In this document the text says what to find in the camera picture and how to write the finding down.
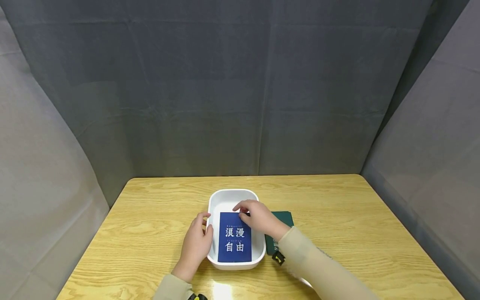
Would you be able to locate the person's right hand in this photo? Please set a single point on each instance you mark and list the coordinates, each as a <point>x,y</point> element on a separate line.
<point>262,218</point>

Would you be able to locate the person's left hand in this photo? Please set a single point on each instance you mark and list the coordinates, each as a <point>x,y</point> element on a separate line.
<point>195,246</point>

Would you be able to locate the person's right thumb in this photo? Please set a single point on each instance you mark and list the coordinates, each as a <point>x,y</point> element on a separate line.
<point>245,216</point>

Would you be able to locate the person's right fingers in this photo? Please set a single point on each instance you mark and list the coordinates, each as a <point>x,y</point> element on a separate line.
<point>243,204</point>

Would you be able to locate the person's left fingers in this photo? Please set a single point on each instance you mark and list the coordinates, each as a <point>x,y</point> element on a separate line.
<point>201,217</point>

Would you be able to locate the person's left thumb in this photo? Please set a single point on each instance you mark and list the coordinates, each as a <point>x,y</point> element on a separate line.
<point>209,234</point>

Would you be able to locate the white plastic tray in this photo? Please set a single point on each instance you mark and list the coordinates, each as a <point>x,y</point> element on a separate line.
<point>229,198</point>

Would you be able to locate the blue booklet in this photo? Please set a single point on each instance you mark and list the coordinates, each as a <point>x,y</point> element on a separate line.
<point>234,250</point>

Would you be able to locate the person's right forearm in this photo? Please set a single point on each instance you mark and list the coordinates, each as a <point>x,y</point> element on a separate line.
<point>322,268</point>

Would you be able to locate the person's left forearm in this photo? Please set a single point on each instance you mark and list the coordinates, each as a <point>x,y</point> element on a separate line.
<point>173,289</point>

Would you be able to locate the dark green booklet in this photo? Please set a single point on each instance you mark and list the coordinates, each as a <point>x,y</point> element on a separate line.
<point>285,217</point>

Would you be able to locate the black wrist band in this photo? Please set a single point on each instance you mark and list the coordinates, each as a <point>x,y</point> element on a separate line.
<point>278,258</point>
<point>197,297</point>

